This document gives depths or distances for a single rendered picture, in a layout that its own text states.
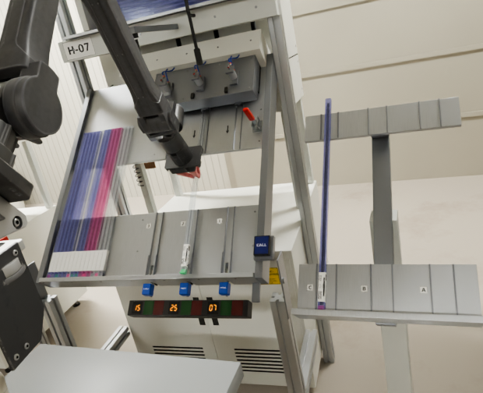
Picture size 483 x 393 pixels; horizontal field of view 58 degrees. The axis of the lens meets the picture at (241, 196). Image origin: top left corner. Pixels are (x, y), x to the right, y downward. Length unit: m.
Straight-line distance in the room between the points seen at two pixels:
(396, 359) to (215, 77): 0.93
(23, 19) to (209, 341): 1.29
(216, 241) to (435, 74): 2.57
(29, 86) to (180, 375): 0.70
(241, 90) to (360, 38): 2.21
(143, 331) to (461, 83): 2.67
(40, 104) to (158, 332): 1.29
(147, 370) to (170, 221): 0.40
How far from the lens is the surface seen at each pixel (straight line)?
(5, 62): 0.67
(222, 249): 1.15
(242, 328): 1.62
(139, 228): 1.30
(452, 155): 3.60
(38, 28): 0.71
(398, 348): 1.22
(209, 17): 1.45
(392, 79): 3.46
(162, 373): 1.08
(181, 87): 1.41
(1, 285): 0.73
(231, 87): 1.33
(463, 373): 1.87
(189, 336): 1.72
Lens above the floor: 1.26
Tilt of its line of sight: 19 degrees down
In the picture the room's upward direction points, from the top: 12 degrees counter-clockwise
